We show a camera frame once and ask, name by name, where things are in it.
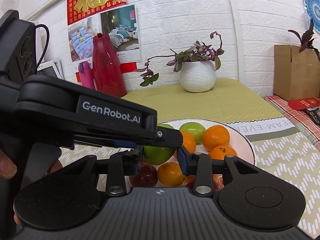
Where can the white water dispenser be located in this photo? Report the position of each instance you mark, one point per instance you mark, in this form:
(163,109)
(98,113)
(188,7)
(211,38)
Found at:
(51,68)

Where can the small yellow orange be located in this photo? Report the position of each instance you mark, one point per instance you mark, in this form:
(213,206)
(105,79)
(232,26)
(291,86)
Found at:
(170,174)

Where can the cardboard box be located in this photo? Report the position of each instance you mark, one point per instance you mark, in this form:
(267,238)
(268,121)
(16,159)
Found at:
(296,74)

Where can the red envelope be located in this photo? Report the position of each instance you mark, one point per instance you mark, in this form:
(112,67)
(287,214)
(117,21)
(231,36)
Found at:
(302,104)

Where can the white ribbed plant pot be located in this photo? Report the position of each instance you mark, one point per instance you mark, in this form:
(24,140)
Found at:
(197,77)

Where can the blue round wall decoration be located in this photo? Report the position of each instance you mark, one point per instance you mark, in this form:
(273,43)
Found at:
(312,12)

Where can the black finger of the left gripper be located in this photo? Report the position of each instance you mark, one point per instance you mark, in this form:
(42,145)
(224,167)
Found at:
(161,137)

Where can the tangerine on plate right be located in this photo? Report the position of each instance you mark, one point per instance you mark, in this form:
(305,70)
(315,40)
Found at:
(219,152)

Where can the white round plate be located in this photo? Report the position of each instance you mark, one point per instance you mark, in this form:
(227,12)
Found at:
(240,144)

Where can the green apple on plate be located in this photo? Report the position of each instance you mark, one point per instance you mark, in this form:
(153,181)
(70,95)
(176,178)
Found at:
(195,129)

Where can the red thermos jug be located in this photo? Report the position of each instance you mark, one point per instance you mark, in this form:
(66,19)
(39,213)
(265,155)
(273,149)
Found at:
(106,67)

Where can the purple green trailing plant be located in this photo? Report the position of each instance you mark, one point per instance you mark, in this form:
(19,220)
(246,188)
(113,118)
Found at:
(198,52)

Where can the pink thermos bottle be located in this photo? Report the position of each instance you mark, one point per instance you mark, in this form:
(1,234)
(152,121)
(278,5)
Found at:
(85,73)

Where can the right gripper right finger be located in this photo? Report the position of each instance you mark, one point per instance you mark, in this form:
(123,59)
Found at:
(199,165)

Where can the person's left hand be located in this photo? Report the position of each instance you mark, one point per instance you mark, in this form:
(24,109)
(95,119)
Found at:
(9,169)

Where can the green apple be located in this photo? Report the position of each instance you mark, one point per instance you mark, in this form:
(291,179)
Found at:
(195,129)
(158,155)

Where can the dark red plum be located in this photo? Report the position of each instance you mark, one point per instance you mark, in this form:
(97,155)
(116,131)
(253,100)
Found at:
(147,176)

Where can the large orange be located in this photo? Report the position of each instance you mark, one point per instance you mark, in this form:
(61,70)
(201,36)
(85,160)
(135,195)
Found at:
(189,141)

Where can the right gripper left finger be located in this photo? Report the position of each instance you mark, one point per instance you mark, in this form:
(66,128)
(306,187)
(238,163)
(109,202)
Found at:
(121,165)

